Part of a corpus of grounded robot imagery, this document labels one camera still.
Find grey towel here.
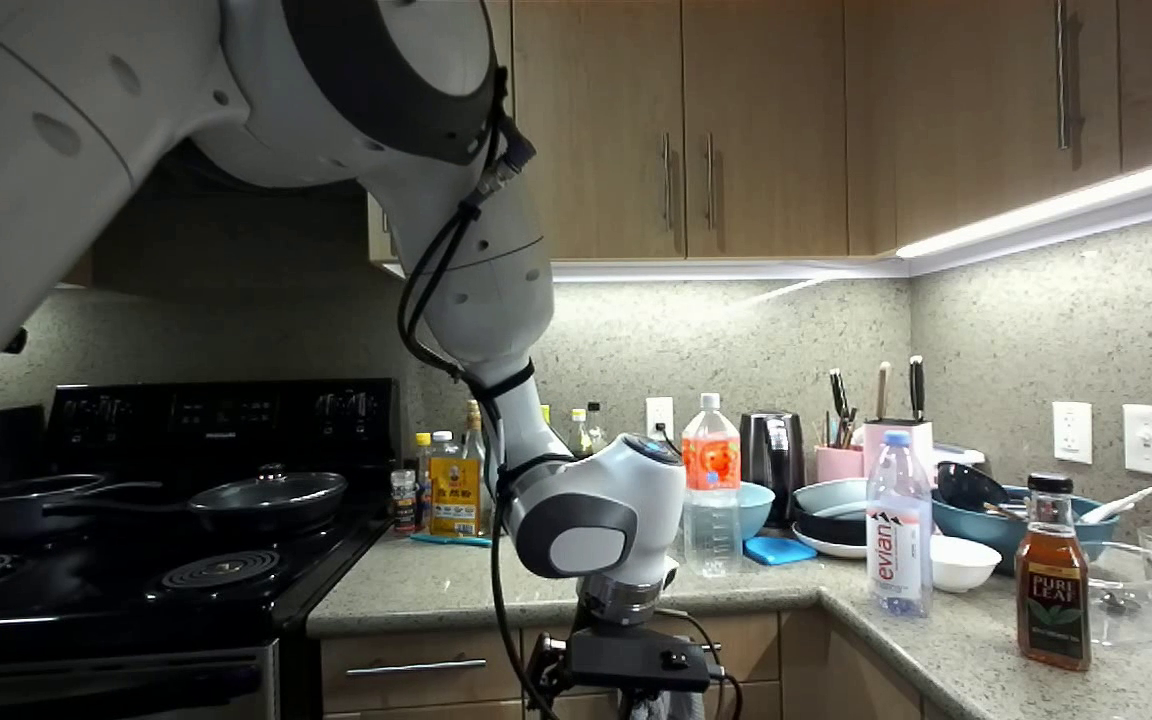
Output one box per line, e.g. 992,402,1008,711
629,690,707,720

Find tall oil bottle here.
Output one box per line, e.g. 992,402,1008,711
462,399,490,536

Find yellow label sauce bottle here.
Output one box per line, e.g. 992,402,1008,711
428,430,483,539

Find yellow cap bottle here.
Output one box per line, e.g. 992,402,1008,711
413,431,433,531

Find orange label water bottle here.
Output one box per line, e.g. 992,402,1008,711
680,392,744,579

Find black electric kettle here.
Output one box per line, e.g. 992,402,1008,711
739,410,808,530

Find small spice jar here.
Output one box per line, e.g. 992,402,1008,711
390,469,420,537

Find light blue bowl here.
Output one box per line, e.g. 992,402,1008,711
736,481,778,542

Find blue sponge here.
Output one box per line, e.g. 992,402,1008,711
742,536,820,568

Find pink utensil cup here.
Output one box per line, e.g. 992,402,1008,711
815,444,868,484

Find stack of plates and bowls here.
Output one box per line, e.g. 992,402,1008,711
790,477,873,560

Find wooden upper cabinets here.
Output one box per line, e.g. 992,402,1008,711
366,0,1152,267

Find white knife block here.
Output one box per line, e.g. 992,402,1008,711
862,418,935,483

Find black frying pan with lid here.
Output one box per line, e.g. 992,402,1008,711
186,463,350,533

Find range hood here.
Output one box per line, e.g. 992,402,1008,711
58,140,389,297

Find clear water bottle blue cap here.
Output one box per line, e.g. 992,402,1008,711
865,429,935,619

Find wooden lower cabinet door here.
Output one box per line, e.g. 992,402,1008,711
780,604,925,720

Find black ladle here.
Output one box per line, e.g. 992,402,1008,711
935,461,1027,519

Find white bowl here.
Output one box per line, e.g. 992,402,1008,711
928,534,1003,594

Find large blue bowl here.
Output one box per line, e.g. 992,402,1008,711
930,484,1121,578

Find black stove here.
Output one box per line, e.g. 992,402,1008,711
0,378,403,720

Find under-cabinet light strip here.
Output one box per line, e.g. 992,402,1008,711
548,148,1152,283

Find iced tea bottle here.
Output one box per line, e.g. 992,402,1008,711
1013,472,1094,673

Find white spoon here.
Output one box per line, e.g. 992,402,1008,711
1080,486,1152,526

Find oven door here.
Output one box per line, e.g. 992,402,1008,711
0,640,283,720

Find black saucepan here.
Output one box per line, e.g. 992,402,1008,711
0,473,165,542

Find clear glass container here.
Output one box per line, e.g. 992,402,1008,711
1084,540,1152,647

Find silver drawer handle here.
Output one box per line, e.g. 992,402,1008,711
343,657,490,678

